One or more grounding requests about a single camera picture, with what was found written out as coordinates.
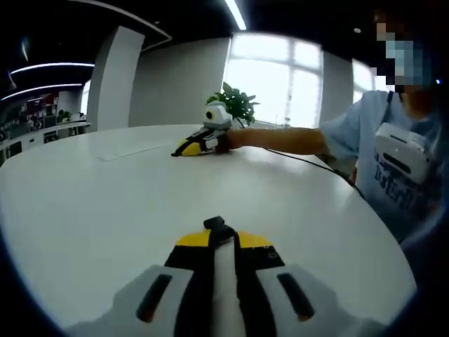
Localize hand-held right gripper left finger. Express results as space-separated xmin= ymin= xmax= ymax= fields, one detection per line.
xmin=66 ymin=230 xmax=229 ymax=337

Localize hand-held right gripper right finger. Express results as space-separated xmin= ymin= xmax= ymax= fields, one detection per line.
xmin=234 ymin=230 xmax=383 ymax=337

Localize green potted plant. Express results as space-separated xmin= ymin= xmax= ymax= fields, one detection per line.
xmin=206 ymin=81 xmax=261 ymax=128

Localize large bright window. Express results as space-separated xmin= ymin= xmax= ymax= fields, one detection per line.
xmin=223 ymin=33 xmax=323 ymax=129

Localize white square pillar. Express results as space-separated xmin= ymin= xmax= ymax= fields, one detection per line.
xmin=85 ymin=25 xmax=146 ymax=134

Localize bright ceiling light strip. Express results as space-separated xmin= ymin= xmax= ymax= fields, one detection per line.
xmin=223 ymin=0 xmax=248 ymax=31

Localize person in blue t-shirt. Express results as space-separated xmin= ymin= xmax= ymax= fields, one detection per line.
xmin=321 ymin=89 xmax=445 ymax=246

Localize narrow bright window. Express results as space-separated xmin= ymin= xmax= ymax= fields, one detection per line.
xmin=351 ymin=58 xmax=387 ymax=103

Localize long white counter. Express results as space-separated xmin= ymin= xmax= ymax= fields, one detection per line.
xmin=0 ymin=121 xmax=92 ymax=166

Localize thin ceiling light strip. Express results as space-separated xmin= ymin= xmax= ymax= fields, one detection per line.
xmin=9 ymin=62 xmax=96 ymax=76
xmin=0 ymin=83 xmax=86 ymax=103

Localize background display shelves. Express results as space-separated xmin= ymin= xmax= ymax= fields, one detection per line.
xmin=0 ymin=90 xmax=88 ymax=136

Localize white chest-worn device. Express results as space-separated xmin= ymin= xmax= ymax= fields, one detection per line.
xmin=373 ymin=121 xmax=431 ymax=186

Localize person's head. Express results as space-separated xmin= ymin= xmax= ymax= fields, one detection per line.
xmin=371 ymin=8 xmax=445 ymax=122

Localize black cable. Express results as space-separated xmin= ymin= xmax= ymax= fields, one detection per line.
xmin=262 ymin=146 xmax=366 ymax=201

